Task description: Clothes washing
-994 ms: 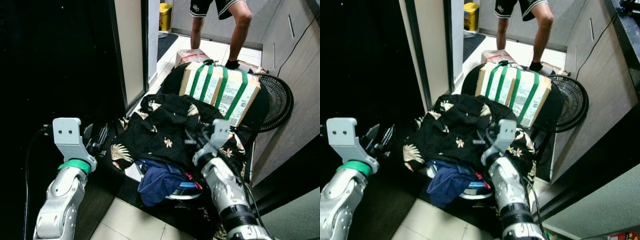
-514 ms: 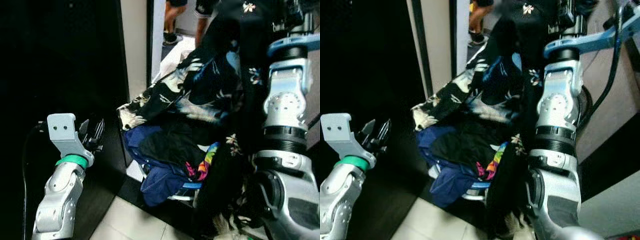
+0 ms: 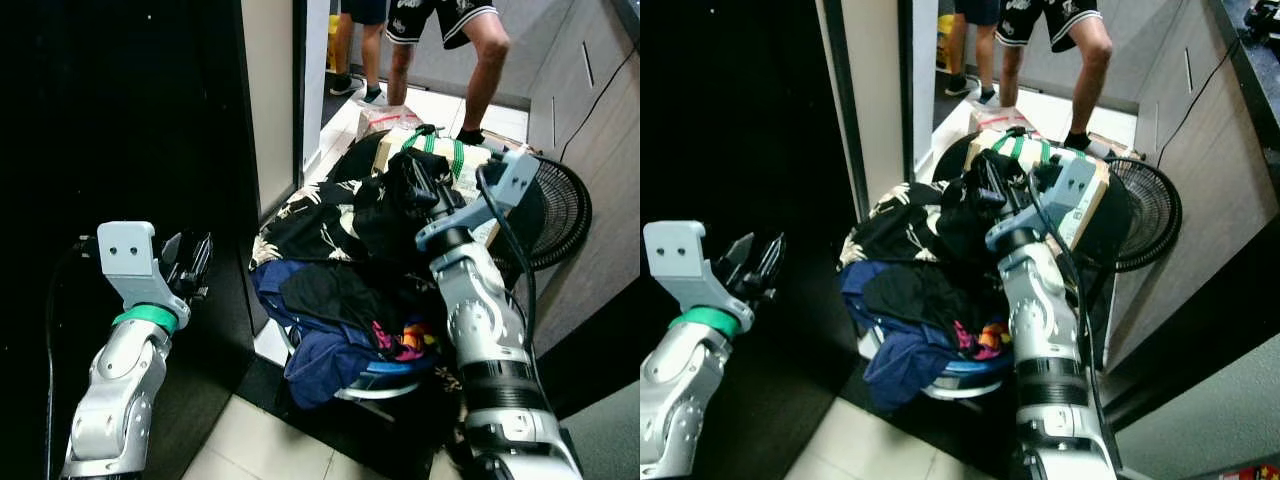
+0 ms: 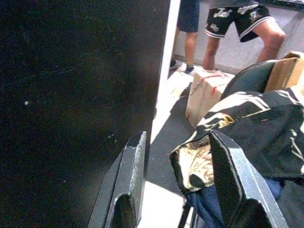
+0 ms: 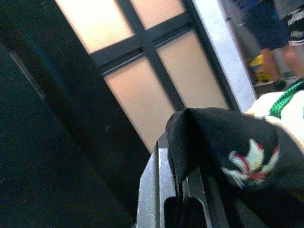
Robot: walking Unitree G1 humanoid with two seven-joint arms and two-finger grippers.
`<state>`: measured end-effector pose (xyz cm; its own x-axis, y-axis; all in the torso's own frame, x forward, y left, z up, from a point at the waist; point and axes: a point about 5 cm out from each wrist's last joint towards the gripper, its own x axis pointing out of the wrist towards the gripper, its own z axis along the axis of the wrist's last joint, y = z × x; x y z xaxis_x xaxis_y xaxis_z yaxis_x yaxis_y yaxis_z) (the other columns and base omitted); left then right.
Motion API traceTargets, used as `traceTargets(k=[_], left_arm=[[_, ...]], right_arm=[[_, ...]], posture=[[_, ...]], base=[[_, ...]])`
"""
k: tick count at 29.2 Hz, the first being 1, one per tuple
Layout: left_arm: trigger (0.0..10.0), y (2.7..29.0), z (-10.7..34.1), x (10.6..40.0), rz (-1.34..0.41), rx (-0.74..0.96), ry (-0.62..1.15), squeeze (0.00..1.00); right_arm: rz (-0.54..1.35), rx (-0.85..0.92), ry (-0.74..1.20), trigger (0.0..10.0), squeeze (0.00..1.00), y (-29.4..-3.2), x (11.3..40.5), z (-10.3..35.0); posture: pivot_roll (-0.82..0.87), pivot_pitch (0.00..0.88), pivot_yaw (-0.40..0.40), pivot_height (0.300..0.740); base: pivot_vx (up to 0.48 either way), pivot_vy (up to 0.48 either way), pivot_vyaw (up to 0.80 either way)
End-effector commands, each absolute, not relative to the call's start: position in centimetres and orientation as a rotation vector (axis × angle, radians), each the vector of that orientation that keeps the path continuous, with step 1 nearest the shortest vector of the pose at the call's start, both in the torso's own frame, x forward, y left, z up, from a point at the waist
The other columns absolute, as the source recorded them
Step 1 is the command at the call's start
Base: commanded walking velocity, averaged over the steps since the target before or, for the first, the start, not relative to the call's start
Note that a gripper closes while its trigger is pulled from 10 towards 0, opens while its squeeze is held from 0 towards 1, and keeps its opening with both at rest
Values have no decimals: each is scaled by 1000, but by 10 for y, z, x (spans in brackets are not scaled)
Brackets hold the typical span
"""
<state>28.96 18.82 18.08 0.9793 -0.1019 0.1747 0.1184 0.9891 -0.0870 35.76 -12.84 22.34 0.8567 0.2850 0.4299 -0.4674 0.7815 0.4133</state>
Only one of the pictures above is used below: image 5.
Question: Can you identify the white door frame post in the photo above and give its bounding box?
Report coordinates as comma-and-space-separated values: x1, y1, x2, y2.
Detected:
191, 0, 258, 114

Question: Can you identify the person in black white shorts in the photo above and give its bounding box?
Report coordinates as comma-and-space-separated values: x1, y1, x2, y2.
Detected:
282, 0, 304, 87

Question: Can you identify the yellow plastic container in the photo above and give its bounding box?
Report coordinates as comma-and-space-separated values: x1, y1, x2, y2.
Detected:
248, 54, 274, 83

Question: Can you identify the black garment with embroidered flower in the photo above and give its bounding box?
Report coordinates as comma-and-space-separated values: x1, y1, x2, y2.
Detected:
165, 79, 304, 228

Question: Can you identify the person in blue shorts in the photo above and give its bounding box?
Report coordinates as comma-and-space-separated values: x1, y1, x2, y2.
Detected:
234, 0, 289, 90

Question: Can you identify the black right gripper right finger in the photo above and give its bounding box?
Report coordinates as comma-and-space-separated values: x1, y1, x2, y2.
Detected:
182, 167, 230, 228

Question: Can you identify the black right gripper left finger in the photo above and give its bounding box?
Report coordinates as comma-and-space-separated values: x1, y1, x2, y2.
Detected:
134, 131, 179, 228

